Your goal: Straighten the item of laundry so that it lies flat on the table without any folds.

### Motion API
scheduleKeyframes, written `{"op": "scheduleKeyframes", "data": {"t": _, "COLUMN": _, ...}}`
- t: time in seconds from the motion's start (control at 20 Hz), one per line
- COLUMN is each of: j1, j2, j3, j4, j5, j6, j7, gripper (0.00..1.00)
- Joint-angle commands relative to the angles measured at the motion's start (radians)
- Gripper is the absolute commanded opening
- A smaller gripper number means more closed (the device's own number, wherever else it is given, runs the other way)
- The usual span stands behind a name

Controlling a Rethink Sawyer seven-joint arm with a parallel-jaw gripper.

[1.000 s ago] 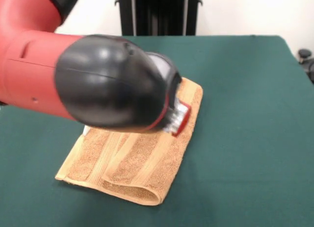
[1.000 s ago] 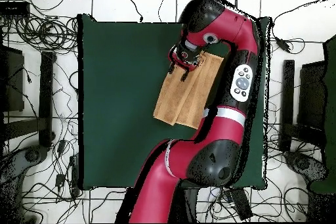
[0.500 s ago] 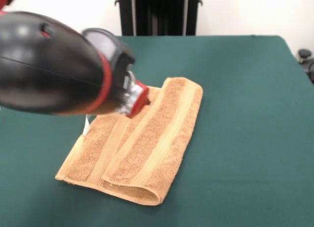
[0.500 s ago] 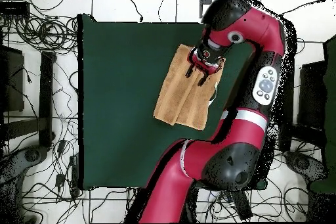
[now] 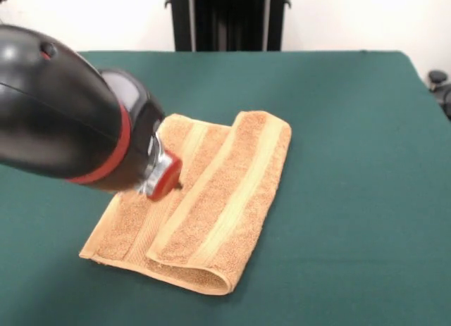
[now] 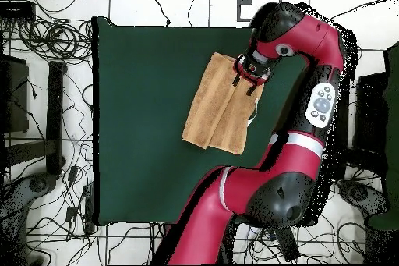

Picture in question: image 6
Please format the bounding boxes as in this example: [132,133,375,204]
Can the grey floor frame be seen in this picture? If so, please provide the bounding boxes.
[236,0,284,23]

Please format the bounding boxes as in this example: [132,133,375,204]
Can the flat black device box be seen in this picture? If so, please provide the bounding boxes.
[0,1,36,20]

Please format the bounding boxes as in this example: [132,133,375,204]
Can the small black power adapter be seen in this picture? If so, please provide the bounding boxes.
[65,205,78,224]
[67,165,79,183]

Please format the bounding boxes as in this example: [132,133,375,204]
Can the orange terry towel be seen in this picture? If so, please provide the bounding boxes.
[181,52,266,156]

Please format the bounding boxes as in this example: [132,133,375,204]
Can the long black cable with plug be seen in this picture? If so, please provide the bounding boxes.
[142,0,171,27]

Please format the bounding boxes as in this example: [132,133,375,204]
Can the large black box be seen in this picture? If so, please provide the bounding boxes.
[354,71,389,154]
[0,54,30,133]

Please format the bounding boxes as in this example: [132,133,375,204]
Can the pedestal leg with round foot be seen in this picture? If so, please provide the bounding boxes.
[0,172,58,265]
[338,179,389,217]

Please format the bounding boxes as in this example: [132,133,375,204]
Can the dark green table cloth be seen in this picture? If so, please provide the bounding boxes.
[91,16,312,226]

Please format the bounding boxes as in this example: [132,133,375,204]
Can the black stand bar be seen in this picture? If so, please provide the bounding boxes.
[45,60,67,176]

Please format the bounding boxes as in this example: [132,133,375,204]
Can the black cable coil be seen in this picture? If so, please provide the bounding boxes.
[16,17,94,61]

